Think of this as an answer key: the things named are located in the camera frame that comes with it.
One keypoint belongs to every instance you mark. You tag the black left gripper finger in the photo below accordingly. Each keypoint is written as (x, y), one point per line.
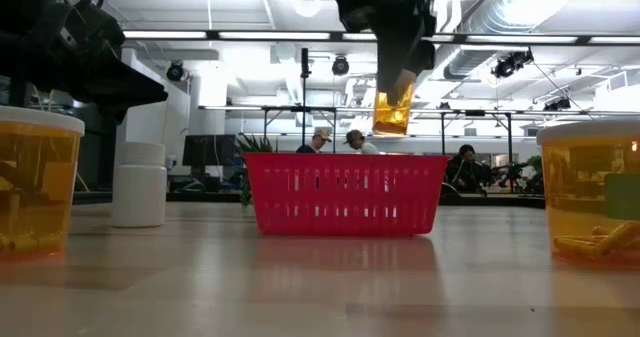
(127, 89)

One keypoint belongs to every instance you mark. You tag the person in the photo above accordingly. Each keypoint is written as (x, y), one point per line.
(360, 142)
(317, 139)
(465, 169)

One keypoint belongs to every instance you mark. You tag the silver spiral ventilation duct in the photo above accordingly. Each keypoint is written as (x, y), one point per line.
(480, 37)

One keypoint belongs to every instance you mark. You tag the black spotlight cluster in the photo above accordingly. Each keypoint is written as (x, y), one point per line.
(510, 64)
(557, 105)

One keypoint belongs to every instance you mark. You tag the red plastic slotted basket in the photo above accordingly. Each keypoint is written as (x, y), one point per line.
(345, 197)

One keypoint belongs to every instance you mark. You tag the ceiling light tube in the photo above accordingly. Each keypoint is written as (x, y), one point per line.
(165, 35)
(275, 35)
(615, 40)
(357, 36)
(520, 39)

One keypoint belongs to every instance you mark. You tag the yellow capsule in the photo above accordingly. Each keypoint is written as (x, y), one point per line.
(575, 247)
(617, 237)

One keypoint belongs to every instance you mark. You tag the black ceiling spotlight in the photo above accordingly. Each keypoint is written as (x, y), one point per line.
(340, 66)
(175, 72)

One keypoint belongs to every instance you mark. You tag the black background robot arm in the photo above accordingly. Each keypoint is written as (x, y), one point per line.
(512, 174)

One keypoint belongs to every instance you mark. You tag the round white pendant lamp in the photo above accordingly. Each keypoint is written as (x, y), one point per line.
(307, 4)

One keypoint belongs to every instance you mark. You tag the green leafy plant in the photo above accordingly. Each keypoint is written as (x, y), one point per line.
(255, 144)

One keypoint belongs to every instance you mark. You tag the office desk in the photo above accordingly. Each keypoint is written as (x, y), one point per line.
(195, 179)

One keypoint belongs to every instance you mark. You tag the white plastic pill bottle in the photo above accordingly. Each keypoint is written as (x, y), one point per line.
(139, 192)

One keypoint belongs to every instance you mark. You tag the thin black pole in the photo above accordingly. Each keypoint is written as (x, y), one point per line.
(305, 87)

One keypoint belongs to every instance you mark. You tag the white cup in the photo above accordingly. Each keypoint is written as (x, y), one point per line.
(171, 163)

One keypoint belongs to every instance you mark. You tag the amber pill bottle green label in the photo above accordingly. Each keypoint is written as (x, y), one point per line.
(575, 187)

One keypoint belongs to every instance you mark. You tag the black chair back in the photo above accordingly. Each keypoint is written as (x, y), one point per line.
(449, 189)

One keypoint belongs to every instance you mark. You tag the black computer monitor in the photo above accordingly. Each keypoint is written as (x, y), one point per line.
(209, 150)

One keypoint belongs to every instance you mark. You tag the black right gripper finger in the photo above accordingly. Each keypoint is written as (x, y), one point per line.
(392, 57)
(425, 57)

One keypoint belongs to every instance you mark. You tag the black metal rig frame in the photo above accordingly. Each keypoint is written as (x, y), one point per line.
(300, 109)
(509, 147)

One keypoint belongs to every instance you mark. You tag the small amber pill bottle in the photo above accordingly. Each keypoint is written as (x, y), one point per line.
(392, 117)

